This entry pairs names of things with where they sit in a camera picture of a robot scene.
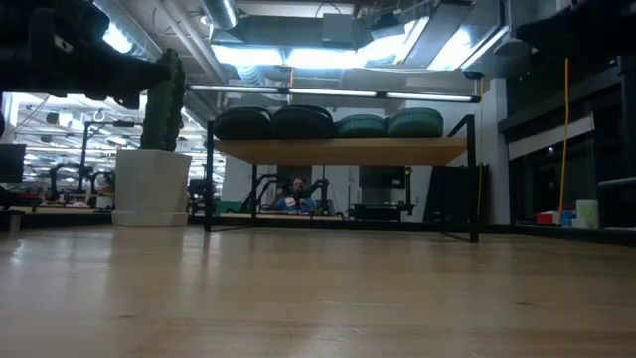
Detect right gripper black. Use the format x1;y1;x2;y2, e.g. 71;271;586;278
516;0;636;61

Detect black background monitor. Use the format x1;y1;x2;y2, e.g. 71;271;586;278
358;165;407;190

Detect white and green container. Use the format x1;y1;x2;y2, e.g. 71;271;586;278
575;199;600;230

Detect long tube light bar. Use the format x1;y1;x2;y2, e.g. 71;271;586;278
187;84;482;104

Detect black background cabinet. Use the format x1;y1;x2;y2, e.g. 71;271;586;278
424;165;491;225

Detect hanging yellow cable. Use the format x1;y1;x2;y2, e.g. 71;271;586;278
557;57;571;220

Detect dark monitor at desk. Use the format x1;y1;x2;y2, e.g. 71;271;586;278
0;143;27;185

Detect white hexagonal plant pot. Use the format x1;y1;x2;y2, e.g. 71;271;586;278
110;148;193;228

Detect person behind shelf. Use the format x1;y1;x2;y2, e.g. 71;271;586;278
275;176;319;214

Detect wooden shelf black metal frame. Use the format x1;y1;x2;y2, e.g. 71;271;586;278
203;113;481;244

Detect black rubber slide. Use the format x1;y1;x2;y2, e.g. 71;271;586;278
270;104;339;140
213;106;273;141

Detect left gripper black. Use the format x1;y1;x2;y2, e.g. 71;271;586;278
27;2;173;109

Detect green rubber slide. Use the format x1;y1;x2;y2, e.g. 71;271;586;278
336;113;390;140
386;106;445;139

